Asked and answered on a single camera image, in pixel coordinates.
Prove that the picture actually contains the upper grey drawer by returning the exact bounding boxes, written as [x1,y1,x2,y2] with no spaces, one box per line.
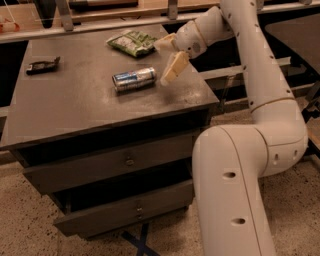
[23,129,200,194]

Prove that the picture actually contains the dark table on right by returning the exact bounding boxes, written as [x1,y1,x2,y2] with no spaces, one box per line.
[266,14,320,74]

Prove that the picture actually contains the grey metal rail frame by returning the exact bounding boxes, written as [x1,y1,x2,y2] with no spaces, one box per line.
[0,0,320,45]

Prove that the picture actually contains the grey drawer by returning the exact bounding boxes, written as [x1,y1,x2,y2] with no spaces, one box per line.
[54,179,193,239]
[23,129,200,194]

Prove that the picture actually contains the lower grey drawer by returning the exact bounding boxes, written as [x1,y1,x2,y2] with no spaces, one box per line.
[54,179,193,239]

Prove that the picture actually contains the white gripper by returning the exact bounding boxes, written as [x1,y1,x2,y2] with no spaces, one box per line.
[154,21,207,85]

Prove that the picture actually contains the blue tape cross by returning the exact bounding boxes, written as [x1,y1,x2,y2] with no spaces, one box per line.
[121,223,160,256]

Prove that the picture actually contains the silver blue redbull can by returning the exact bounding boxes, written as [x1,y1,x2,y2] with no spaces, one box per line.
[112,67,157,93]

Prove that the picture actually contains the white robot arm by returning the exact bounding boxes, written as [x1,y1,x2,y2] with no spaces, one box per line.
[155,0,308,256]

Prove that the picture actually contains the green chip bag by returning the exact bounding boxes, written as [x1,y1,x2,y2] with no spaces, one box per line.
[106,30,157,58]

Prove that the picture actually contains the grey drawer cabinet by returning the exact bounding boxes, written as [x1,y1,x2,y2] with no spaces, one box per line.
[0,24,220,240]

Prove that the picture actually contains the black metal table stand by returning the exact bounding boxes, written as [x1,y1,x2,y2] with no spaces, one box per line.
[302,81,320,122]

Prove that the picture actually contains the dark rxbar chocolate wrapper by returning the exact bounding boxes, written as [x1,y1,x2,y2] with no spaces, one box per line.
[26,57,60,75]

